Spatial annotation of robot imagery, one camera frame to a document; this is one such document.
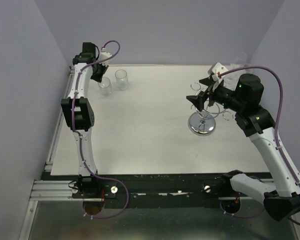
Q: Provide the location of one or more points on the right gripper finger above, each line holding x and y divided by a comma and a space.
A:
209, 83
198, 100

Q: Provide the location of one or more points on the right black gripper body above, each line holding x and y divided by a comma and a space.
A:
219, 95

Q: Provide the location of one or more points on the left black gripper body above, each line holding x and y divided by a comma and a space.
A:
99, 68

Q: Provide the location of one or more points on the clear wine glass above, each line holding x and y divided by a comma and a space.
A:
231, 80
105, 86
121, 77
239, 61

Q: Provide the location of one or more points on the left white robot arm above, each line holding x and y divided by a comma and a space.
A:
78, 113

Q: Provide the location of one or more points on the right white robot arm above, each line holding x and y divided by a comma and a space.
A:
282, 199

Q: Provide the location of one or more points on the chrome wine glass rack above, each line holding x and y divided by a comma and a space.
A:
203, 123

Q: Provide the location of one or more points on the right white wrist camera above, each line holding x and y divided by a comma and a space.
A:
215, 71

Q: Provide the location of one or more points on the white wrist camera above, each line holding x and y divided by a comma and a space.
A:
104, 57
215, 71

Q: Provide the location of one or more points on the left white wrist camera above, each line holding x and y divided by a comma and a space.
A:
104, 57

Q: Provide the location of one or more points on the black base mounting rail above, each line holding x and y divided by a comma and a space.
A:
153, 191

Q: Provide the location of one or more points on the aluminium frame rail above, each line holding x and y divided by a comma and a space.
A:
45, 190

